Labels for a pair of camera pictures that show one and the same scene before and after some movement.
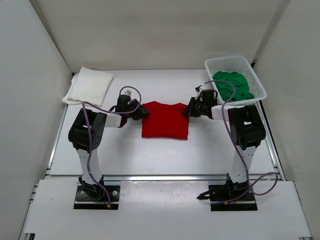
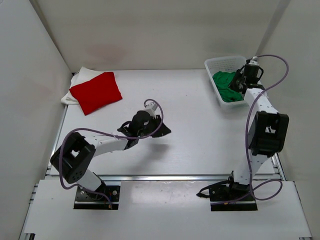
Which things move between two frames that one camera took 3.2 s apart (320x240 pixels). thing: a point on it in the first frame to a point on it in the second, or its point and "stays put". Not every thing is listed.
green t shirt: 225,90 stays put
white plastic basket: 238,64 stays put
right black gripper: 190,111 to 239,75
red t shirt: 165,121 to 97,93
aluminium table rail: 163,177 stays put
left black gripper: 141,112 to 163,130
